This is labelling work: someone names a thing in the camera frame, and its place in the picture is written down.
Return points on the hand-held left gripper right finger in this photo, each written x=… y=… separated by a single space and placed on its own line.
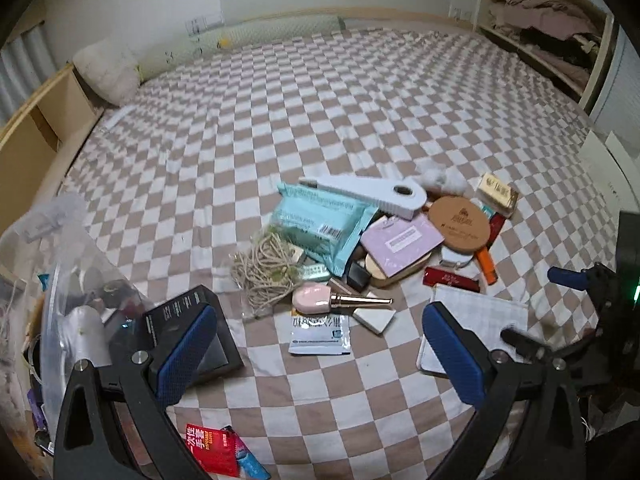
x=452 y=355

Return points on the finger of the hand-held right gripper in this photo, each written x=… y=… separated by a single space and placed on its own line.
x=522 y=341
x=565 y=278

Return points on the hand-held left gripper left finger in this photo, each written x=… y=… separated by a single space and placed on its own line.
x=185 y=355

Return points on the black box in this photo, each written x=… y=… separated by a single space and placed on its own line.
x=175 y=305

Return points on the clear plastic storage container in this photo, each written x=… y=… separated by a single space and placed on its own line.
x=55 y=220

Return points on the white checked notebook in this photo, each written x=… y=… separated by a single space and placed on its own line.
x=480 y=310

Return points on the red flat box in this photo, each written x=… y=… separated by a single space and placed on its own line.
x=452 y=280

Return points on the orange tube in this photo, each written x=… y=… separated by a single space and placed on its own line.
x=486 y=265

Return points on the small red box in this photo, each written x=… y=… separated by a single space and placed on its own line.
x=496 y=230

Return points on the white makeup sponge wedge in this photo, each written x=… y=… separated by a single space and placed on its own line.
x=372 y=320

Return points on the white box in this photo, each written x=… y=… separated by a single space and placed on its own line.
x=600 y=170

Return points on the red glove packet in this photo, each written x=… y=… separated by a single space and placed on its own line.
x=207 y=447

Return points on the white round compact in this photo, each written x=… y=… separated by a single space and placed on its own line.
x=457 y=259

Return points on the beige oval case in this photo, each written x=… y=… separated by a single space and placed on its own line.
x=385 y=272

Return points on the gold box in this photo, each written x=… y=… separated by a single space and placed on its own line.
x=497 y=192

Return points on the round brown lid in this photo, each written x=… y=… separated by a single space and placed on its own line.
x=457 y=222

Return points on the purple card packet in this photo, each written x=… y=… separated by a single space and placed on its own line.
x=400 y=242

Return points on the small black cube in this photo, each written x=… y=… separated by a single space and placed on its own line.
x=357 y=275

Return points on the white sachet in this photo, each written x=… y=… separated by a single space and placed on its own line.
x=320 y=335

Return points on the pink bottle with gold cap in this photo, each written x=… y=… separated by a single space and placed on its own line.
x=312 y=299

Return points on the pale green small box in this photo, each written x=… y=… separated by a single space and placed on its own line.
x=312 y=272

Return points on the white cotton ball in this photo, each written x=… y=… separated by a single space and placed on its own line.
x=445 y=180

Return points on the white plastic comb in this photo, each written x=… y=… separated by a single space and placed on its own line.
x=360 y=192

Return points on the dark clothes pile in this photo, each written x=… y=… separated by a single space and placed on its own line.
x=560 y=45

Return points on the white fabric tag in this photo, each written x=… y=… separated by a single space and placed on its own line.
x=117 y=117

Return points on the pink clothes pile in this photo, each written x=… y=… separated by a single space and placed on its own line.
x=540 y=10

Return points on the checkered bed sheet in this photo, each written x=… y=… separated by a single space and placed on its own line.
x=300 y=110

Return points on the wooden bedside shelf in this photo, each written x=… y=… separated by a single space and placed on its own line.
x=45 y=110

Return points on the wooden wardrobe shelf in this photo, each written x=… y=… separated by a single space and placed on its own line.
x=480 y=5

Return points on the white fluffy pillow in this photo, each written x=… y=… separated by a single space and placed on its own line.
x=107 y=72

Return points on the grey curtain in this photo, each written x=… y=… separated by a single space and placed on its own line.
x=25 y=60

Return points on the green bolster pillow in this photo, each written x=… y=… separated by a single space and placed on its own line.
x=275 y=27

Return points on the single wall socket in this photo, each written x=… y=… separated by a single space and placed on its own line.
x=462 y=13

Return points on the double wall socket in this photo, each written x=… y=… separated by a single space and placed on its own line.
x=202 y=24

